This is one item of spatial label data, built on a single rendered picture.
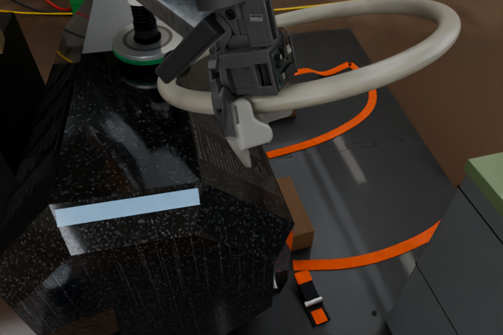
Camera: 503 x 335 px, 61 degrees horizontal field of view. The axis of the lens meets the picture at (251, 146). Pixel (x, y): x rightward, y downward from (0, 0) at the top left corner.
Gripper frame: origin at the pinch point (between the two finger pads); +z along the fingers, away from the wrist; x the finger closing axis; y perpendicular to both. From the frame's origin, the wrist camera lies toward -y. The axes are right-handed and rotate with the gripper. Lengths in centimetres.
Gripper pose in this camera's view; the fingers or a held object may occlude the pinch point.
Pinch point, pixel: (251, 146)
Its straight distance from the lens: 56.5
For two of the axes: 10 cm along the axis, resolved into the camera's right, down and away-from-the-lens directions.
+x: 4.1, -5.0, 7.6
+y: 8.8, 0.1, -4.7
